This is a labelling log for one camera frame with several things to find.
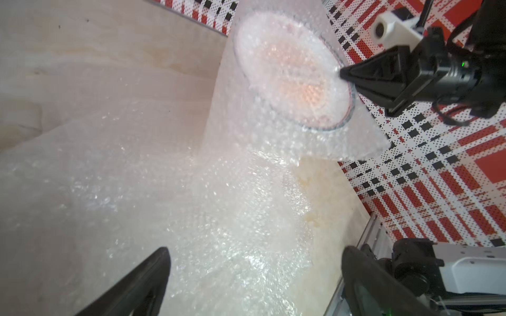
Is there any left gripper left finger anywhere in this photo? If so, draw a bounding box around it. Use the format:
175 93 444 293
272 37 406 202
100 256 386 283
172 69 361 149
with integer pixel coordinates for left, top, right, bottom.
78 247 171 316

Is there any bubble wrap sheet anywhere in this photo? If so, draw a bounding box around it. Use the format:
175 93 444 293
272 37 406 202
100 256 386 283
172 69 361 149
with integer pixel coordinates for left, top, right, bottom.
1 113 312 315
202 1 390 161

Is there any pink plate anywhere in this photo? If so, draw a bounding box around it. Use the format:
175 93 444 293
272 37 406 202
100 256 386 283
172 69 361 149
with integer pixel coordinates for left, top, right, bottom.
234 11 354 130

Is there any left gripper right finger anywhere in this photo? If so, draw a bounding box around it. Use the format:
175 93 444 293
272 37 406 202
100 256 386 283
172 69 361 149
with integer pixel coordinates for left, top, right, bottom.
341 246 436 315

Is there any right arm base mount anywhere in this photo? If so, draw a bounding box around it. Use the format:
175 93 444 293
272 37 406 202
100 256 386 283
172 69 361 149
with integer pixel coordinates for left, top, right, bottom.
358 238 505 315

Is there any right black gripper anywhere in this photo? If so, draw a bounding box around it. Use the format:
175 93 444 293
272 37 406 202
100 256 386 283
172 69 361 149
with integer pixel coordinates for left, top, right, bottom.
340 1 505 119

